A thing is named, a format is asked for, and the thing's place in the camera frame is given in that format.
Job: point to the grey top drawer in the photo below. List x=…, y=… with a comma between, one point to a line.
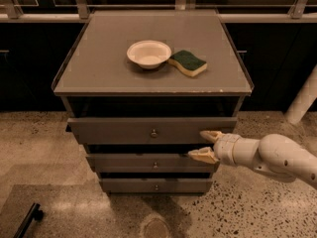
x=140, y=131

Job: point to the metal railing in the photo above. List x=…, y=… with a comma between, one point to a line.
x=229, y=11

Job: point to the grey drawer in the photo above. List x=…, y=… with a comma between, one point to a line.
x=140, y=131
x=147, y=163
x=155, y=185

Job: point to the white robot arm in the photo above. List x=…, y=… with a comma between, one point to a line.
x=274, y=156

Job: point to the round floor drain cover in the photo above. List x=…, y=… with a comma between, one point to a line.
x=154, y=227

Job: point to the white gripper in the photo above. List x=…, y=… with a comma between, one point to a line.
x=225, y=149

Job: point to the white bowl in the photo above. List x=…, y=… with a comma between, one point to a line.
x=149, y=54

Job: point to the grey drawer cabinet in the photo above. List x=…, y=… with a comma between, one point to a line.
x=99, y=81

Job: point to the grey bottom drawer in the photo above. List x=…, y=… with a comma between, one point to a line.
x=155, y=185

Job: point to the green yellow sponge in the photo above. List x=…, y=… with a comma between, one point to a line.
x=187, y=63

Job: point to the black bar handle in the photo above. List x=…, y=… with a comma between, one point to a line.
x=34, y=213

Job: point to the grey middle drawer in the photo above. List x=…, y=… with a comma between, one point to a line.
x=147, y=163

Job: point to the white pole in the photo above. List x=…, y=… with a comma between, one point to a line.
x=304, y=99

